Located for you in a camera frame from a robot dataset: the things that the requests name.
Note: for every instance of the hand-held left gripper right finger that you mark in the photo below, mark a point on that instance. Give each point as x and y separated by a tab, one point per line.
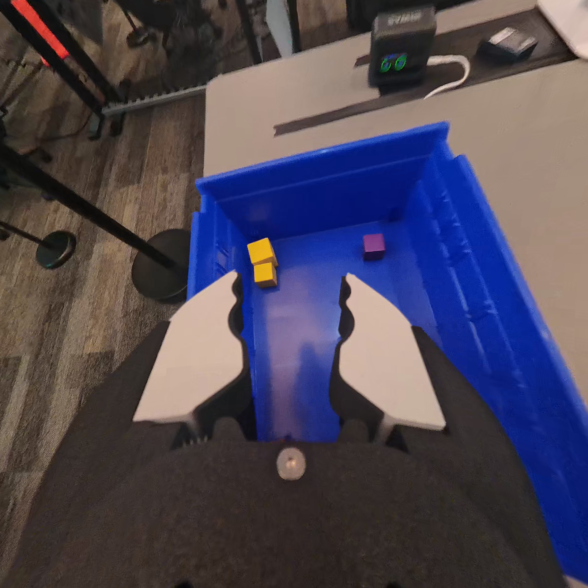
390	367

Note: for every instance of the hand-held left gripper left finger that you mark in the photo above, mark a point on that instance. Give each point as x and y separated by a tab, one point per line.
197	363

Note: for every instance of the yellow cube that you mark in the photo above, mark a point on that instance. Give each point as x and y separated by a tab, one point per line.
265	274
262	250

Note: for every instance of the purple cube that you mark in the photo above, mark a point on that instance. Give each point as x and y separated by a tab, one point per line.
373	246

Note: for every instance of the blue plastic bin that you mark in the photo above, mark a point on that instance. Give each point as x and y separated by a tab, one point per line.
321	202

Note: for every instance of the black round base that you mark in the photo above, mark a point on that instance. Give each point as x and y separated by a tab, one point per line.
156	280

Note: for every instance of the black round foot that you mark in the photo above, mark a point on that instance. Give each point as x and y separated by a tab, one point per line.
57	250

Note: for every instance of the black metal bar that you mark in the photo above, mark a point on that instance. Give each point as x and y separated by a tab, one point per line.
92	213

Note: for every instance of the black round device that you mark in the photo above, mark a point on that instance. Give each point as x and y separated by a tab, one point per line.
399	36

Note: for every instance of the black red-striped stand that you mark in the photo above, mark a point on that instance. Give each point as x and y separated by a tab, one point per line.
59	50

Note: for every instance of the small black blue-edged device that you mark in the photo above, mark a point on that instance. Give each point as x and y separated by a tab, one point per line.
507	43

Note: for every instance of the white tablet stand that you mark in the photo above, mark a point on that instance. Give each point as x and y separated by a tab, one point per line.
569	23

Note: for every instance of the grey ribbed rail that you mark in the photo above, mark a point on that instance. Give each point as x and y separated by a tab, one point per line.
151	99

